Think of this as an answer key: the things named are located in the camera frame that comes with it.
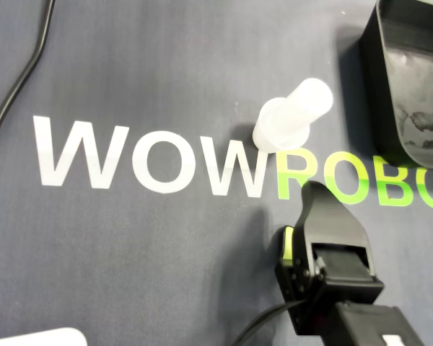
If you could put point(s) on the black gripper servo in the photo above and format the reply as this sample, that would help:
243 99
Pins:
344 266

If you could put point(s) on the white plastic tube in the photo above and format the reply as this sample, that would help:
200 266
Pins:
310 101

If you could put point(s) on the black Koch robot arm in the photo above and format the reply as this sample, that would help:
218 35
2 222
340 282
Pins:
364 324

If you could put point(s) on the small white plastic cup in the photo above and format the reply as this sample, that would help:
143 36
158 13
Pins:
270 133

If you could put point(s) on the dark grey WOWROBO mat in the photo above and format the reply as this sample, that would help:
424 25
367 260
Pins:
148 252

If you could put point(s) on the black plastic tray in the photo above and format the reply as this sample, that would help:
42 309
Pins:
411 90

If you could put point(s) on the white desk lamp base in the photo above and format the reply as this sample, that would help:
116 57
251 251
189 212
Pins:
39 339

